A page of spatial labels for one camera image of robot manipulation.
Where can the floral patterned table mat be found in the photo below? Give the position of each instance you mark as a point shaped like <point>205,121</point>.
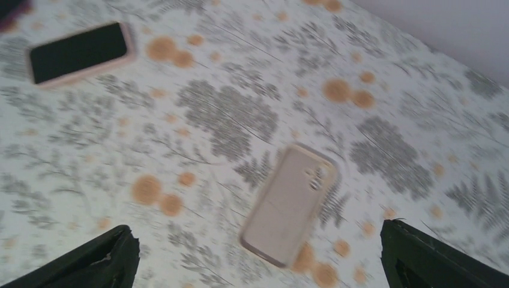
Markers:
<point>177,142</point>

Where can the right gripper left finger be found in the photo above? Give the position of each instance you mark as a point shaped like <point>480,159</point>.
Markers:
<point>109,260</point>

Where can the beige phone case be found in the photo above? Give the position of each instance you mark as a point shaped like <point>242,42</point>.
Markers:
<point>288,203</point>

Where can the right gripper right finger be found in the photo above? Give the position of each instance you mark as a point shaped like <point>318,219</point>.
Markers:
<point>411,258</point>

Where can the phone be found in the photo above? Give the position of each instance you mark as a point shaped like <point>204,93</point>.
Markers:
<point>81,54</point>

